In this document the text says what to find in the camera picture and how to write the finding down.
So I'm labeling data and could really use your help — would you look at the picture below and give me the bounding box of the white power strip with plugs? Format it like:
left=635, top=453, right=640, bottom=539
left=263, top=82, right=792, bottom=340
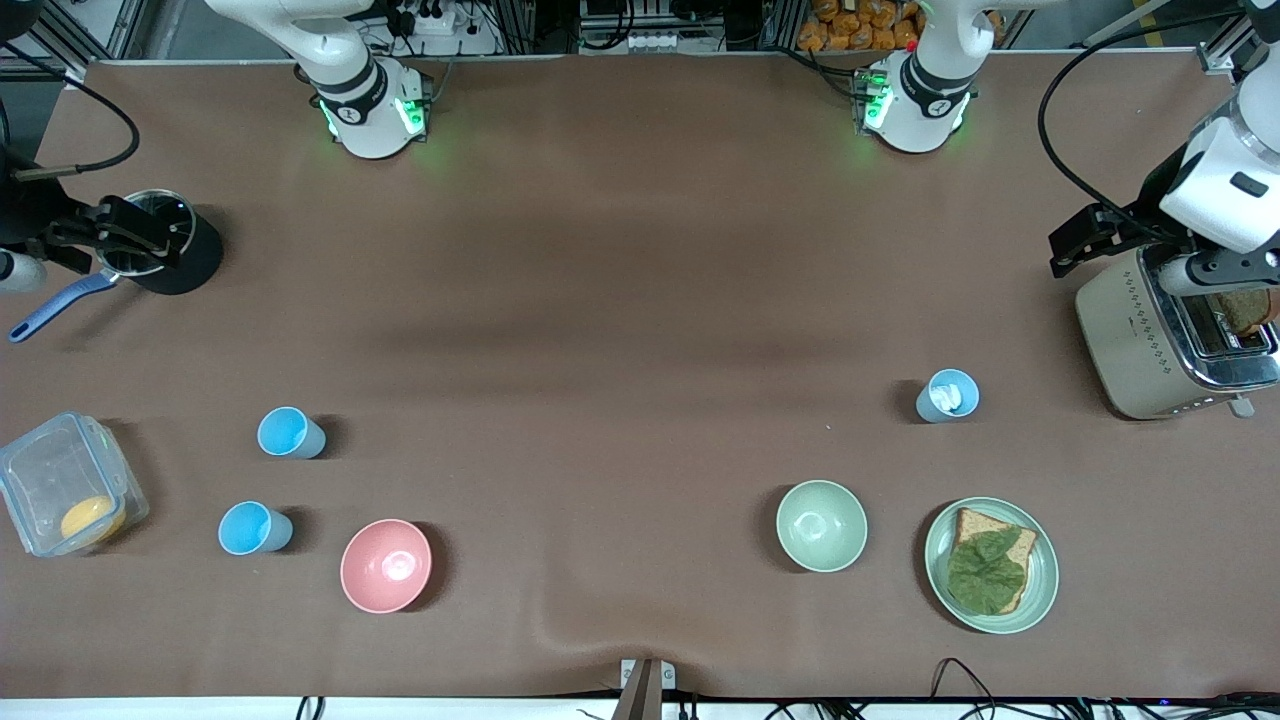
left=395, top=3, right=459, bottom=36

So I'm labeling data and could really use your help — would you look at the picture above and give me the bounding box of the brown table cloth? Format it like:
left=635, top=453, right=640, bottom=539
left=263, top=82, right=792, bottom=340
left=0, top=55, right=1280, bottom=701

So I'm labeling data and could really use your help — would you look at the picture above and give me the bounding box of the black looped cable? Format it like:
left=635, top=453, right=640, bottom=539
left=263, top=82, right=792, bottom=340
left=930, top=657, right=1001, bottom=720

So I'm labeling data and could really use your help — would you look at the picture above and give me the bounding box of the pink bowl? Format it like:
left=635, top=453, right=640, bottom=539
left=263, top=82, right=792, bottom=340
left=340, top=518, right=433, bottom=614

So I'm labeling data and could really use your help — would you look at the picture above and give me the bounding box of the clear plastic lidded container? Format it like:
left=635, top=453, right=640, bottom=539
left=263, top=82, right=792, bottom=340
left=0, top=411, right=151, bottom=558

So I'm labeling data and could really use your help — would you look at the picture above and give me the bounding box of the pale green bowl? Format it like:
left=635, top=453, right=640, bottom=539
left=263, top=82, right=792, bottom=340
left=776, top=480, right=869, bottom=574

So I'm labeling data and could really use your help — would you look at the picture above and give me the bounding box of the orange fruit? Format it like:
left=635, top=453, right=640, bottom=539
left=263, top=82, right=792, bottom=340
left=60, top=496, right=127, bottom=546

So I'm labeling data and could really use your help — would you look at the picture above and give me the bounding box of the brown bread slice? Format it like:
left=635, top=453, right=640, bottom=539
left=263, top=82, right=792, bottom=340
left=948, top=507, right=1039, bottom=615

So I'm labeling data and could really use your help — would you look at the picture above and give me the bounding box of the dark toast slice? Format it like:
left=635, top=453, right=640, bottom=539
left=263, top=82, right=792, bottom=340
left=1205, top=288, right=1277, bottom=337

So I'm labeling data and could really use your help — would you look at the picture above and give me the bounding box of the blue plastic cup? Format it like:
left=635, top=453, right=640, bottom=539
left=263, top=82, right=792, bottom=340
left=257, top=406, right=327, bottom=460
left=218, top=501, right=295, bottom=556

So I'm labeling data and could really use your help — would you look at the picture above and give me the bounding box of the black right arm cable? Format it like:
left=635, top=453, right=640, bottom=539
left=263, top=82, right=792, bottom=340
left=0, top=40, right=141, bottom=183

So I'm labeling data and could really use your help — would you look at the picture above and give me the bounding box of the green lettuce leaf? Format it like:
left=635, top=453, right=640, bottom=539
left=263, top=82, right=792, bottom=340
left=947, top=528, right=1029, bottom=613

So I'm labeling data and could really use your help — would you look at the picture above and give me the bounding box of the aluminium frame profile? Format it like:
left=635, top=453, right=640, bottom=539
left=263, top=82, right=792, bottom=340
left=1198, top=15, right=1266, bottom=76

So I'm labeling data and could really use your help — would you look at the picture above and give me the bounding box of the beige and chrome toaster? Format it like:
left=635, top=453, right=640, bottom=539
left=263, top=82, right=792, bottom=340
left=1075, top=245, right=1280, bottom=421

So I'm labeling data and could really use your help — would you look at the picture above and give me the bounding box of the pale green plate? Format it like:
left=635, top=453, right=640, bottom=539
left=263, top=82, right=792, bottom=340
left=924, top=497, right=1060, bottom=635

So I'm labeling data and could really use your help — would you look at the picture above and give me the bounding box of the blue cup holding white paper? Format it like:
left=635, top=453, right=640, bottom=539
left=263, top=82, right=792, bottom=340
left=916, top=369, right=981, bottom=424

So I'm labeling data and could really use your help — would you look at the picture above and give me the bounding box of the bag of orange snacks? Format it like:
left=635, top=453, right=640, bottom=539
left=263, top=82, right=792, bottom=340
left=797, top=0, right=921, bottom=53

